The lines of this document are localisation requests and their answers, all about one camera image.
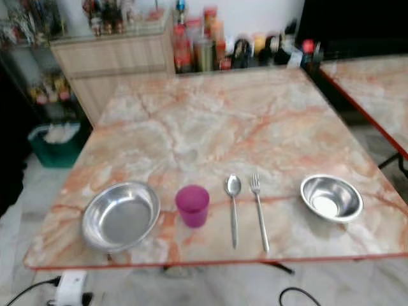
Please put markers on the large shallow steel bowl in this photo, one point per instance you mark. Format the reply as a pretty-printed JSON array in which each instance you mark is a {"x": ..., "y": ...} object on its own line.
[{"x": 120, "y": 220}]

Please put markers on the green plastic basket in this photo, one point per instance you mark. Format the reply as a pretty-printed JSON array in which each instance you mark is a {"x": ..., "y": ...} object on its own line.
[{"x": 54, "y": 153}]

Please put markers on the glass display cabinet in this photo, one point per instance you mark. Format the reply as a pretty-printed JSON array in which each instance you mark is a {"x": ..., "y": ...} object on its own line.
[{"x": 32, "y": 57}]

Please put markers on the light wooden cabinet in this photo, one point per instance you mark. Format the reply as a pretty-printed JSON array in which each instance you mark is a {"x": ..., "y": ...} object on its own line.
[{"x": 115, "y": 64}]

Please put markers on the white power strip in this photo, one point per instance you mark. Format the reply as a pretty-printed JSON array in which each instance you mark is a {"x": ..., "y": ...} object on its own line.
[{"x": 71, "y": 288}]

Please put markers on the purple plastic cup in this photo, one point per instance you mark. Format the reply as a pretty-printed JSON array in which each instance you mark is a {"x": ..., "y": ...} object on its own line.
[{"x": 192, "y": 207}]

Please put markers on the tall red bottle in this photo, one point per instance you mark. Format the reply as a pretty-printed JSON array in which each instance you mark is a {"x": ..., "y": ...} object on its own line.
[{"x": 182, "y": 51}]

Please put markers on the marble print folding table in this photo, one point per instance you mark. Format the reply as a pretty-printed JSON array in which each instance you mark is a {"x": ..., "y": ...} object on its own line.
[
  {"x": 376, "y": 89},
  {"x": 217, "y": 121}
]

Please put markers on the steel tumbler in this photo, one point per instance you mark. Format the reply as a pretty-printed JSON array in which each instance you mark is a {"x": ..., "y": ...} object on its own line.
[{"x": 205, "y": 56}]

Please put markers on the steel spoon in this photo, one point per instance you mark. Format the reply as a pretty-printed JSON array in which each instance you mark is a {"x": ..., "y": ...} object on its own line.
[{"x": 233, "y": 185}]

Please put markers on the orange jar with red lid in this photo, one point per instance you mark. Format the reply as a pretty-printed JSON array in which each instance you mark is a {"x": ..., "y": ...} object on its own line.
[{"x": 210, "y": 23}]

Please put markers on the steel fork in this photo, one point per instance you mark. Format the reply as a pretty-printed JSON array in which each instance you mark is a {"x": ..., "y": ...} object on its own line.
[{"x": 259, "y": 210}]

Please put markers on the small deep steel bowl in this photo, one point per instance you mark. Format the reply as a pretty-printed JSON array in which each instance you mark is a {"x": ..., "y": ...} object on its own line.
[{"x": 330, "y": 200}]

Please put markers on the black television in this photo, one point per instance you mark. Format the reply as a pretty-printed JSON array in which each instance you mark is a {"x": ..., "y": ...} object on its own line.
[{"x": 357, "y": 19}]

